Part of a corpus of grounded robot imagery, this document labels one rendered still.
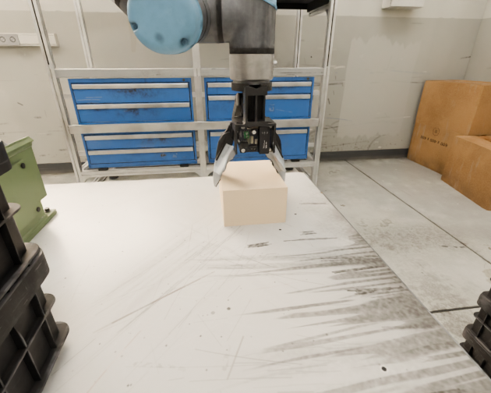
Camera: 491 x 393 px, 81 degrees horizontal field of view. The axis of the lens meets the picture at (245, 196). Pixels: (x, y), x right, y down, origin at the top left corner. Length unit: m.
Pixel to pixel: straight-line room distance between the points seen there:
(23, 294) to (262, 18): 0.45
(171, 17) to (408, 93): 3.24
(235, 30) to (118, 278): 0.41
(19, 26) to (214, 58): 1.52
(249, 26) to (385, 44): 2.83
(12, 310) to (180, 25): 0.31
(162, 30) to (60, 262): 0.38
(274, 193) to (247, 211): 0.06
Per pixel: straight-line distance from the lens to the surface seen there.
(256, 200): 0.54
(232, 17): 0.50
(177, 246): 0.52
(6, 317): 0.31
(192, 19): 0.37
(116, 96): 2.04
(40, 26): 2.12
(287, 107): 2.07
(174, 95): 1.98
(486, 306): 0.90
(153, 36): 0.37
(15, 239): 0.33
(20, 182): 0.62
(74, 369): 0.39
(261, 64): 0.51
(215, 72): 1.95
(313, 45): 2.99
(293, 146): 2.14
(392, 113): 3.45
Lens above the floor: 0.99
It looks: 26 degrees down
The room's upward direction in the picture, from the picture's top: straight up
